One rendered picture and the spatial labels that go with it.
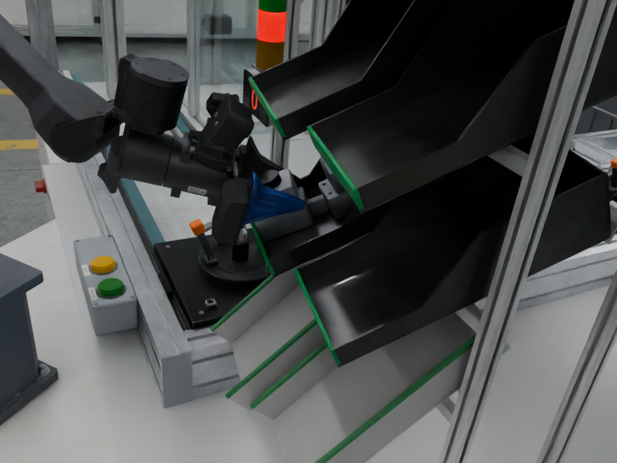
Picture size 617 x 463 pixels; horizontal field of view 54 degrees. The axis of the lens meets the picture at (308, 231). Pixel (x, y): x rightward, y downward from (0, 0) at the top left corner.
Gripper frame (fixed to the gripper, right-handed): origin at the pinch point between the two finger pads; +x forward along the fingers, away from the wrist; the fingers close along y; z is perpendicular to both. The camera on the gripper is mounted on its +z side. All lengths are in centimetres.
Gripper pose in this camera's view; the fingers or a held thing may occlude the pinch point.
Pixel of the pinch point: (274, 186)
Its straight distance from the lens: 70.6
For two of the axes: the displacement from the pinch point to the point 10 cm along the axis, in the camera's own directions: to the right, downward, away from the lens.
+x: 9.4, 2.1, 2.8
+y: -1.1, -5.7, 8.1
